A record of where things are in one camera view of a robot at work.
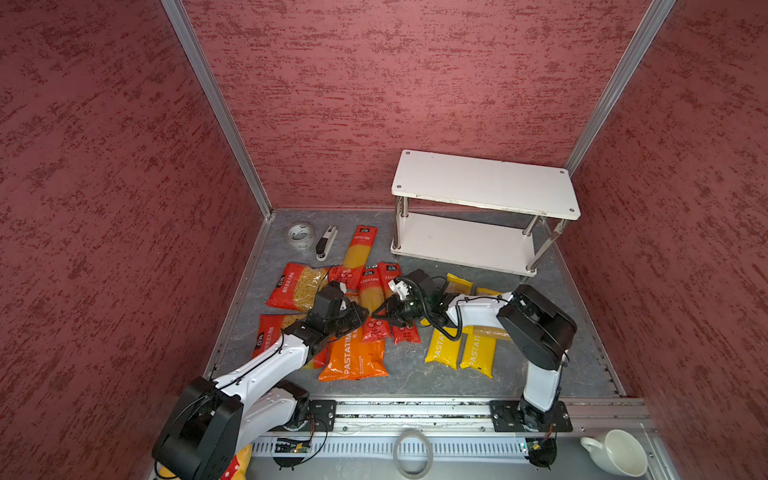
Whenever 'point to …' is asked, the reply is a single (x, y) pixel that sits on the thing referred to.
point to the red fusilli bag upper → (297, 288)
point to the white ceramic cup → (618, 450)
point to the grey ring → (429, 458)
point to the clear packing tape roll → (300, 235)
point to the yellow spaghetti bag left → (443, 348)
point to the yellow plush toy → (236, 471)
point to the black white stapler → (324, 243)
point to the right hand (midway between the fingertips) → (373, 324)
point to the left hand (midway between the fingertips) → (369, 318)
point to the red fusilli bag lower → (270, 325)
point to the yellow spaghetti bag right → (477, 353)
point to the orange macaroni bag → (352, 358)
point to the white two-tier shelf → (480, 213)
